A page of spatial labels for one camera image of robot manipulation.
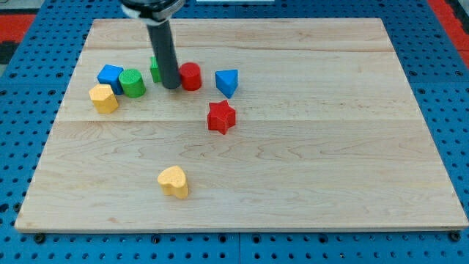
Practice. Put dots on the yellow hexagon block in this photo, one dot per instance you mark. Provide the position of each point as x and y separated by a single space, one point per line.
103 98

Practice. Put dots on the red cylinder block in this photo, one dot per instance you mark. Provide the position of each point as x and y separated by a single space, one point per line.
190 74

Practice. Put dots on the green cylinder block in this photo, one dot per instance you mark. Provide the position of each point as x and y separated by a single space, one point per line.
132 83

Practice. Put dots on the black robot arm flange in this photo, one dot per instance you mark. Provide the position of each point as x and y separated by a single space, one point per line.
151 11

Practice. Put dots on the wooden board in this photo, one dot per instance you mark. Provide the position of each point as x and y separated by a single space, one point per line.
328 137

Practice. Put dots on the red star block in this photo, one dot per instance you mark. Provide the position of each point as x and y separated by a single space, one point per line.
221 117

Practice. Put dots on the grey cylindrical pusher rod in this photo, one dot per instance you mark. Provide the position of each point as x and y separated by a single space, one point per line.
163 48

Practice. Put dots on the blue triangle block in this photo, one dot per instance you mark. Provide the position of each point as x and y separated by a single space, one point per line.
226 81

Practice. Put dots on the green block behind rod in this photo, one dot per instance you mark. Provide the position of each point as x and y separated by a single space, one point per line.
154 70

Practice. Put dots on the yellow heart block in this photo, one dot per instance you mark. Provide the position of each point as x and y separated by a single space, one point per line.
173 182

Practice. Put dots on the blue cube block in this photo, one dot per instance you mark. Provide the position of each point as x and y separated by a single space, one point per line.
109 74

